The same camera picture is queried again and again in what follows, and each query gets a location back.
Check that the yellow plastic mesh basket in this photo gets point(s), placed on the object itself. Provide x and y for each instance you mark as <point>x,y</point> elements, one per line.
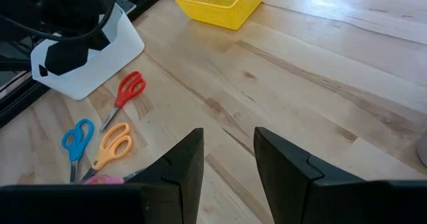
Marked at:
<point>217,14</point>

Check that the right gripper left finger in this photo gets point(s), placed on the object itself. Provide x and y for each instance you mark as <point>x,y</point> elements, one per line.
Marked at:
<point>187,170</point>

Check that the white plastic bin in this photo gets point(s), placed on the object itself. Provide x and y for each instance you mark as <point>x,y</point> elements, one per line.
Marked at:
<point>100,70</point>

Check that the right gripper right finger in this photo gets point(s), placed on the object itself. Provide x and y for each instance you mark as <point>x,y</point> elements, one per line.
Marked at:
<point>283,177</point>

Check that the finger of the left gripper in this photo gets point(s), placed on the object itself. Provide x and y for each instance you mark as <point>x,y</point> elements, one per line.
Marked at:
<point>99,41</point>
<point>66,59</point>

